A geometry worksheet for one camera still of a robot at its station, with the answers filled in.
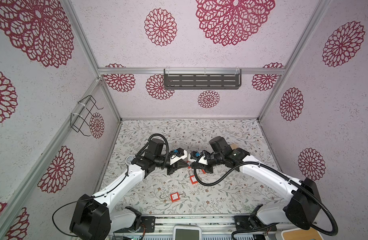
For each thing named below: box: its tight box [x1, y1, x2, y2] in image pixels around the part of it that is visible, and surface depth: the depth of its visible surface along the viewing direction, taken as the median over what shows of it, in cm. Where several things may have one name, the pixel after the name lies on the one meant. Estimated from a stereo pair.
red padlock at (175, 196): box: [170, 192, 181, 202], surface depth 83 cm
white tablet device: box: [172, 224, 202, 240], surface depth 70 cm
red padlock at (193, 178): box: [188, 169, 198, 185], surface depth 91 cm
